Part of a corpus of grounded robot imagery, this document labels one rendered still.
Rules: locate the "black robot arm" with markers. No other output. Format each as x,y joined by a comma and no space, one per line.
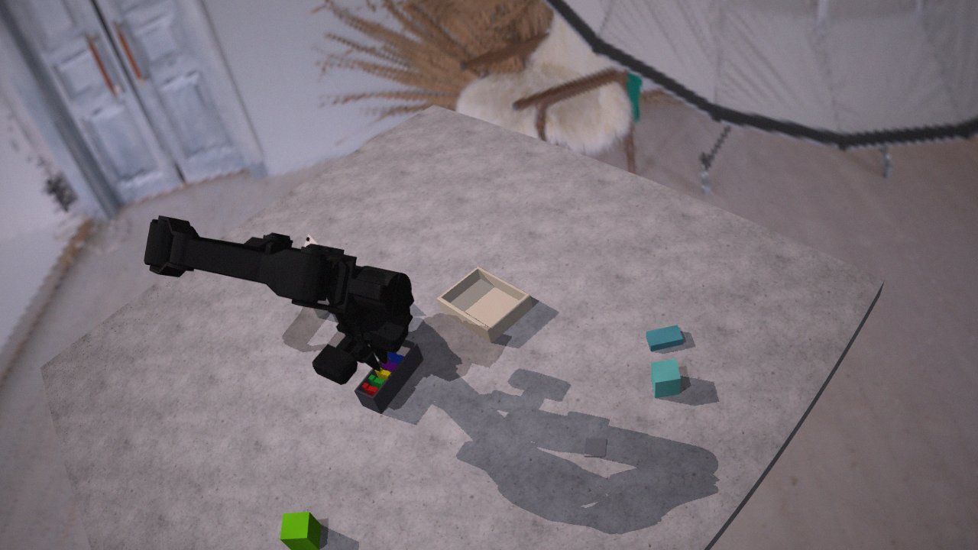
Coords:
307,275

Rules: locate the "teal rectangular block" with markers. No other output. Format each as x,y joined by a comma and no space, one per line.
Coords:
663,338

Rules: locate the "beige rectangular tray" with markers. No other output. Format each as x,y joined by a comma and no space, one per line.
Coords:
485,304

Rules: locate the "teal cube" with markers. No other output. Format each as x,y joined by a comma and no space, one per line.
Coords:
665,378

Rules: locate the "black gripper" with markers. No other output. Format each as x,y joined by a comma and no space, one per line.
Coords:
340,363

